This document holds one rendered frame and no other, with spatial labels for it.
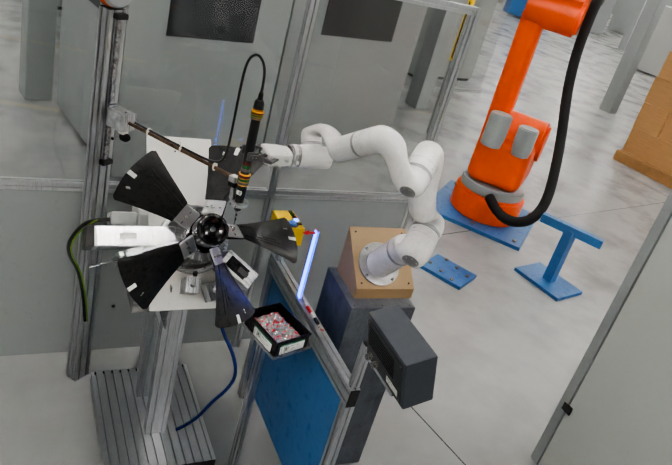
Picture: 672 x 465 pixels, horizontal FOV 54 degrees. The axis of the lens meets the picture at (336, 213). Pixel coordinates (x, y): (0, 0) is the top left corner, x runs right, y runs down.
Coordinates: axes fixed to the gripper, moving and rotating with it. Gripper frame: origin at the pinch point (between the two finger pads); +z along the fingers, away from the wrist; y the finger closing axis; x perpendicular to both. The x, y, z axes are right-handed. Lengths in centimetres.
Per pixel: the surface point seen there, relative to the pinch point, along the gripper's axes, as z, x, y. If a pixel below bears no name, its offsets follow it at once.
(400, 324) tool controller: -35, -26, -67
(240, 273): -5.4, -49.2, -3.3
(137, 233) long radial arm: 33, -39, 8
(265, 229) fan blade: -13.8, -32.5, 1.9
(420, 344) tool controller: -37, -26, -77
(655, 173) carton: -714, -139, 341
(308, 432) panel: -36, -106, -35
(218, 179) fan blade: 4.4, -17.9, 13.8
